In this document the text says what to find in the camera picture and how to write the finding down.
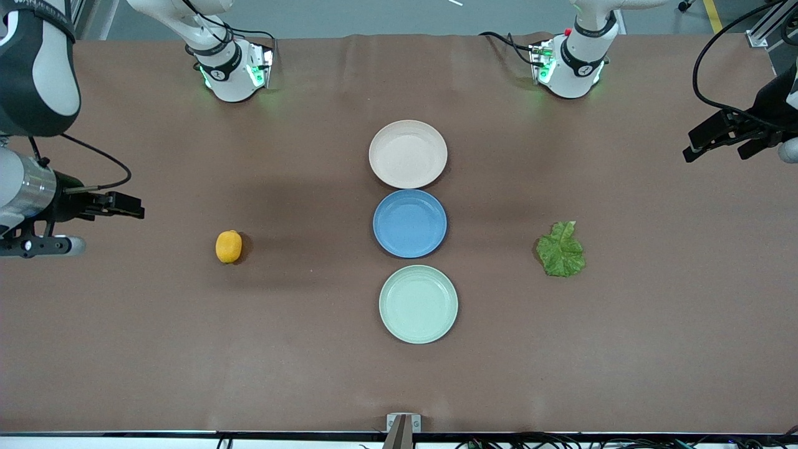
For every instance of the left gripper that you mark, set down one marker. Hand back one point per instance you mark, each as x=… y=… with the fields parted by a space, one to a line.
x=771 y=107

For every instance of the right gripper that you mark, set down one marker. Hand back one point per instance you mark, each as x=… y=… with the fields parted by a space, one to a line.
x=64 y=204

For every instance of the yellow lemon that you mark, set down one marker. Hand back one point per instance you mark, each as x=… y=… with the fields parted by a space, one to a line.
x=229 y=247

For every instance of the green lettuce leaf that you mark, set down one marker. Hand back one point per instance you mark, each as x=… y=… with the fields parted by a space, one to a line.
x=561 y=252

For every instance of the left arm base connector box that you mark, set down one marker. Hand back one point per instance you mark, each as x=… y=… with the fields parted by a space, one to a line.
x=541 y=62

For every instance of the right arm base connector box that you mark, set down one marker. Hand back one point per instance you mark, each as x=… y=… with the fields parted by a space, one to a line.
x=260 y=65

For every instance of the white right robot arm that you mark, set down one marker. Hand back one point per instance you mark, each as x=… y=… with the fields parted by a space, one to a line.
x=37 y=81

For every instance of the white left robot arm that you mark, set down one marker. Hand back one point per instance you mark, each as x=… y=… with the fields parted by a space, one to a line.
x=576 y=68

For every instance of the black caster wheel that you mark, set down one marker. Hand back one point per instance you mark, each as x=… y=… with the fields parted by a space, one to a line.
x=687 y=6

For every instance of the brown table cover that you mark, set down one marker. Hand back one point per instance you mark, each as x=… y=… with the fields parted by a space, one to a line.
x=156 y=343

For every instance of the blue round plate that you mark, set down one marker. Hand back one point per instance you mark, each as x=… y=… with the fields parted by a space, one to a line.
x=408 y=224

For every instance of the beige round plate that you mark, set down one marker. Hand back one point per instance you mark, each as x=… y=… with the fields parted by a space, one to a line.
x=408 y=154

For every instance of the light green round plate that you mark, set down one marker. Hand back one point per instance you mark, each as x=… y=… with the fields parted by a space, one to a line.
x=418 y=304

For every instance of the aluminium frame post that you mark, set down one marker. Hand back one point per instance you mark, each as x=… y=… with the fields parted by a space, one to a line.
x=757 y=37

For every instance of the metal bracket on table edge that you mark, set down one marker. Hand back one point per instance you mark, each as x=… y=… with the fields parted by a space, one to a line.
x=403 y=430

